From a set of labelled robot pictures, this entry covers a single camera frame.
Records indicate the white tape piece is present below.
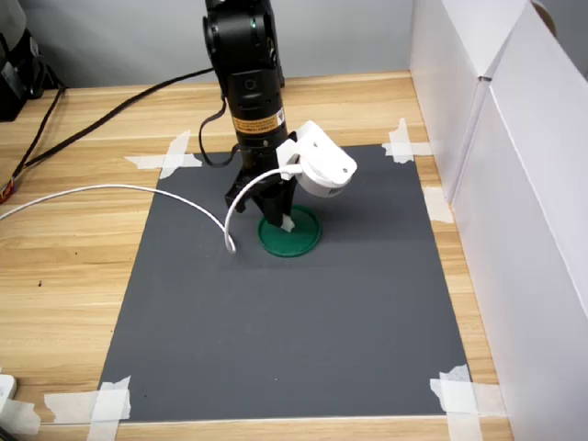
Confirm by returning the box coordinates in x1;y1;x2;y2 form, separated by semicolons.
422;186;456;225
0;398;42;436
429;364;507;441
123;130;204;181
43;375;132;441
381;118;434;165

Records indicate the black device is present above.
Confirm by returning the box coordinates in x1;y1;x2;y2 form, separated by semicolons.
0;0;66;123

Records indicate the dark grey mat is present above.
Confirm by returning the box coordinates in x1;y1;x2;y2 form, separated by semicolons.
98;144;474;423

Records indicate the white partition panel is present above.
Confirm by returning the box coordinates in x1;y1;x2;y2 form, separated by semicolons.
451;0;588;441
407;0;537;210

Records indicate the white camera cable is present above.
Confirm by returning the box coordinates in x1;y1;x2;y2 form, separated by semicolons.
0;167;302;255

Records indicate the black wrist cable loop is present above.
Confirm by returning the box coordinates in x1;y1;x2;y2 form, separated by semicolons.
198;91;241;169

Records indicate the round green lid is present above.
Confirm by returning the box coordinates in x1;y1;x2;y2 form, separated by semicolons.
256;203;323;259

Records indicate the thin black cable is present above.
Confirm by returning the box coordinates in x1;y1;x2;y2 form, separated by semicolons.
12;86;65;178

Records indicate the thick black cable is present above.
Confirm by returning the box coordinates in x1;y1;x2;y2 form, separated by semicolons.
22;66;217;169

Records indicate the small white bracket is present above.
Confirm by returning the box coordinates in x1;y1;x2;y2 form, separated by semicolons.
0;374;18;405

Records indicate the white camera box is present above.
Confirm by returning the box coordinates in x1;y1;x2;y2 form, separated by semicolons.
277;119;359;200

